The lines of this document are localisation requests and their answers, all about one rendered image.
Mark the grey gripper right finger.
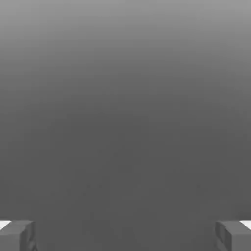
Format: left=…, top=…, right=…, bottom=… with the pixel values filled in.
left=214, top=220, right=251, bottom=251

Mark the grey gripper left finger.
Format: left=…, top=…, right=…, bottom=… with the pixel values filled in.
left=0, top=220, right=38, bottom=251

